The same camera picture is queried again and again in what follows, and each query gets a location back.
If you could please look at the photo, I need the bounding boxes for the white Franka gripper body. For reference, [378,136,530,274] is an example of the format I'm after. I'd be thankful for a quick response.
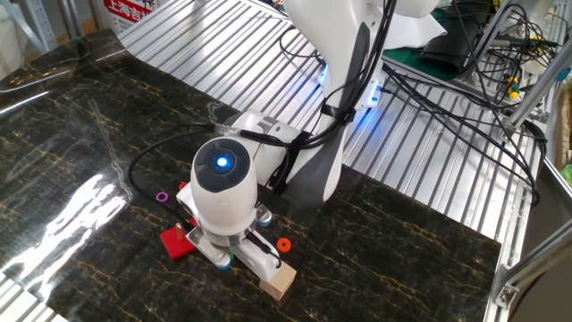
[175,182,283,283]

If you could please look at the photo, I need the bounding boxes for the red Hanoi base with pegs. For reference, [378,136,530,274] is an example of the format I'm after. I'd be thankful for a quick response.
[159,218,200,261]

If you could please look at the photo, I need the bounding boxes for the plain wooden cube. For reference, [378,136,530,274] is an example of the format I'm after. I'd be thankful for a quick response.
[258,261,299,301]

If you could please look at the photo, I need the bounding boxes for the black marble pattern mat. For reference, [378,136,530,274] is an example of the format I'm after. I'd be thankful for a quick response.
[0,29,502,322]

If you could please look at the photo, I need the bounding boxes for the green cutting mat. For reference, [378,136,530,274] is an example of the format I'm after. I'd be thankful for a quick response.
[382,6,464,84]

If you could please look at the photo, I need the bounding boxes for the red white printed sign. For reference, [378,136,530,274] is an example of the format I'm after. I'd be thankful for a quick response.
[103,0,158,35]

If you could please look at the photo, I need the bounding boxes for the white sheet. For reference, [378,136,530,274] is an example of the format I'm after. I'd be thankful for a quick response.
[383,13,448,51]

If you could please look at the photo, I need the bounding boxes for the black bag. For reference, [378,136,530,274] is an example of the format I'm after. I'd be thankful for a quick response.
[419,12,495,75]

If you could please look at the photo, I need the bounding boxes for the grey metal brace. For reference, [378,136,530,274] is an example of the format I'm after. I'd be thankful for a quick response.
[0,0,48,55]

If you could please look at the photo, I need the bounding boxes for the brown cardboard panel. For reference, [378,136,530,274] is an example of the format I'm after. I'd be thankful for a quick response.
[558,89,572,171]

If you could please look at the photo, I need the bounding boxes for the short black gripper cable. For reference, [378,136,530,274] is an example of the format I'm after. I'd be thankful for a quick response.
[246,233,283,269]

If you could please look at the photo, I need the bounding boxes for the silver gripper-mounted camera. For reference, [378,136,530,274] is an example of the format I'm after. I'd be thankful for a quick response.
[185,226,234,272]

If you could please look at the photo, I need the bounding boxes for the black camera cable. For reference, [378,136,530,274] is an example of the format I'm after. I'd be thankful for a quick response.
[128,0,399,232]

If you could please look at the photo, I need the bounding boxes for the aluminium table corner frame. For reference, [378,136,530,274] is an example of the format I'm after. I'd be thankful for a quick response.
[484,158,572,322]

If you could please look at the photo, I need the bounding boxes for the black cable bundle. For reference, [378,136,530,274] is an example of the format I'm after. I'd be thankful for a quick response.
[379,62,550,208]

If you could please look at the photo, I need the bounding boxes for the yellow handled screwdriver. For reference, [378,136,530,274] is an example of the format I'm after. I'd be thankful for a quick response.
[506,74,522,101]

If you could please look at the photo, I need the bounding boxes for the grey perforated shelf post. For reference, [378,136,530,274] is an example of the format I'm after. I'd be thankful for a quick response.
[24,0,59,51]

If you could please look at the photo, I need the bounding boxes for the slanted aluminium profile post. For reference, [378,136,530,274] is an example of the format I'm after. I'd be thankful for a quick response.
[467,0,519,72]

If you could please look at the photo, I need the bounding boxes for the aluminium post with blue clip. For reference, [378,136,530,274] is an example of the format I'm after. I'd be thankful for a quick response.
[507,42,572,131]

